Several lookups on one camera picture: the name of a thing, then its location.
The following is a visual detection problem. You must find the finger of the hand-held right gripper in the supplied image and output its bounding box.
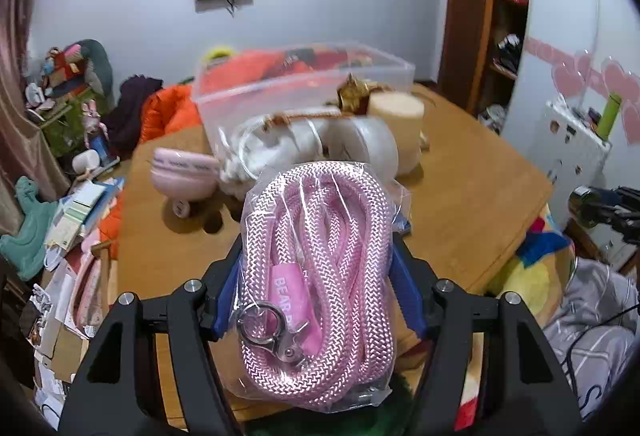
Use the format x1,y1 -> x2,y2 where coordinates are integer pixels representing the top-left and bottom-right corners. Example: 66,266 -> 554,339
567,185 -> 640,244

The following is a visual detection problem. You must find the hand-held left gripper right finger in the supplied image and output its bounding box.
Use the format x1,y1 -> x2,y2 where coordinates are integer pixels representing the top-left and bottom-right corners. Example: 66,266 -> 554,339
390,231 -> 583,436

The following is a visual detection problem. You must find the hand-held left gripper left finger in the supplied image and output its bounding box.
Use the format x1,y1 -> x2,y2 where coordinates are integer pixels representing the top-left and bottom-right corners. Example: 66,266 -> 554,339
60,233 -> 251,436

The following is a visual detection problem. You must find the pink rope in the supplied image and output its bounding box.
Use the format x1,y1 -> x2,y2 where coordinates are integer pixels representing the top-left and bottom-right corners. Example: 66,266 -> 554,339
232,161 -> 413,412

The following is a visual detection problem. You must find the pale pink round case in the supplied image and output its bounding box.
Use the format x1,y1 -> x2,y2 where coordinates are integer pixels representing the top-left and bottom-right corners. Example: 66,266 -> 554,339
150,147 -> 221,219

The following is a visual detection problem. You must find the white drawstring bag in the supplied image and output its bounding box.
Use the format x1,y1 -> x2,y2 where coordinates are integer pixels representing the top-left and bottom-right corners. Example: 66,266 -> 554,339
220,113 -> 401,194

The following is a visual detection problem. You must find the cream tape roll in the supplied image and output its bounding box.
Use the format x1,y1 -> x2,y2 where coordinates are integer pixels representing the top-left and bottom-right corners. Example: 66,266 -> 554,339
367,93 -> 426,174

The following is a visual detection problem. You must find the clear plastic storage box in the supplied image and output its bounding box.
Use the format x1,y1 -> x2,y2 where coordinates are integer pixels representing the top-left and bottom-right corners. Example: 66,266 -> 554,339
192,43 -> 417,157

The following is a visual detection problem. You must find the colourful patchwork blanket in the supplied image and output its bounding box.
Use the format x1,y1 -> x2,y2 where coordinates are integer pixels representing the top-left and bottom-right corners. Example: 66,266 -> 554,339
487,216 -> 576,317

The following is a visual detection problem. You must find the green bottle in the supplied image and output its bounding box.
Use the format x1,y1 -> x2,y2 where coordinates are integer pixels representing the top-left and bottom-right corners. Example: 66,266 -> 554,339
597,93 -> 623,144

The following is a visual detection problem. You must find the grey striped quilt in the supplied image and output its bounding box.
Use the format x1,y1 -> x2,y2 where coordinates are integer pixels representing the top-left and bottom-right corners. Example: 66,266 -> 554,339
542,258 -> 640,427

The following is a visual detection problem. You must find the wooden desk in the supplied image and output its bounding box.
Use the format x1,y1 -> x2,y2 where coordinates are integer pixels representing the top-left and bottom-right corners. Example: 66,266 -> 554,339
115,83 -> 553,432

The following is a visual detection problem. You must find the pink pencil case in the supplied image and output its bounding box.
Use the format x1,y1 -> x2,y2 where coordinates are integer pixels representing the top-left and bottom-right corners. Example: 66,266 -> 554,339
75,251 -> 108,327

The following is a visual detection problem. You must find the pile of papers and books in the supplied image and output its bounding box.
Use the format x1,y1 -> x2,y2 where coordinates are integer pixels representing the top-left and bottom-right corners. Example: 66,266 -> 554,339
45,176 -> 126,257

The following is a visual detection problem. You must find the orange jacket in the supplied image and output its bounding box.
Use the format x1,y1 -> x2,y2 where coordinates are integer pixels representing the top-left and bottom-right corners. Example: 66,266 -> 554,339
140,84 -> 206,147

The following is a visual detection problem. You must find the white door with heart stickers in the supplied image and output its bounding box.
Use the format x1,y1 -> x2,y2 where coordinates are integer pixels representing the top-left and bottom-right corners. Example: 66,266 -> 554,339
500,0 -> 640,167

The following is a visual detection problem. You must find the white cup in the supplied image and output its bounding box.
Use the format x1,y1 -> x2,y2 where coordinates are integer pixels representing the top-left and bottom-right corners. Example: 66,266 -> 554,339
72,150 -> 101,177

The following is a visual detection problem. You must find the gold ornament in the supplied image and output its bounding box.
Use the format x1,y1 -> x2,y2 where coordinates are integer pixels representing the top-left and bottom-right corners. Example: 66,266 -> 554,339
336,73 -> 396,117

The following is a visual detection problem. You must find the teal plush dinosaur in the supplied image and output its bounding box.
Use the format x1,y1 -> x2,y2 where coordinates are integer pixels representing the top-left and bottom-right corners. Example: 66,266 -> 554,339
0,176 -> 61,281

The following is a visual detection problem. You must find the dark purple cloth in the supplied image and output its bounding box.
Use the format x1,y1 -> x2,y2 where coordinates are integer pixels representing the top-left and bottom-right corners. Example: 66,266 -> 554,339
102,74 -> 166,147

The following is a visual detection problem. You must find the pink rabbit toy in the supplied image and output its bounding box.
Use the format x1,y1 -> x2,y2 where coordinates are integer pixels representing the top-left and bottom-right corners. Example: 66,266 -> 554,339
82,100 -> 108,141

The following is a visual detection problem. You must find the wooden shelf unit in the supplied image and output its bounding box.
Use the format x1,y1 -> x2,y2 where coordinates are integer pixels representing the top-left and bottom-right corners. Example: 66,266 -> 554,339
440,0 -> 531,131

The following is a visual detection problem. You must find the green cardboard box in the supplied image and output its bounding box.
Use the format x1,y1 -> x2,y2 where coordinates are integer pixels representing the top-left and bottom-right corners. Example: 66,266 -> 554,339
40,100 -> 91,157

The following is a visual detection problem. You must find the grey plush pillow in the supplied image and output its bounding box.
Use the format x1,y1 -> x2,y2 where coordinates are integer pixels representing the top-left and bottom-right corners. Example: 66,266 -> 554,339
75,39 -> 115,99

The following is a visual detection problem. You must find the brown pink curtain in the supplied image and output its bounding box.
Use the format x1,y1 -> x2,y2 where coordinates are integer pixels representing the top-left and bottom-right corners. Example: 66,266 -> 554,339
0,0 -> 71,237

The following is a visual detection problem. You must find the orange braided cord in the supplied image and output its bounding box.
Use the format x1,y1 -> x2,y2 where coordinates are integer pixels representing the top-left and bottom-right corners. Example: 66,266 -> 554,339
262,108 -> 351,127

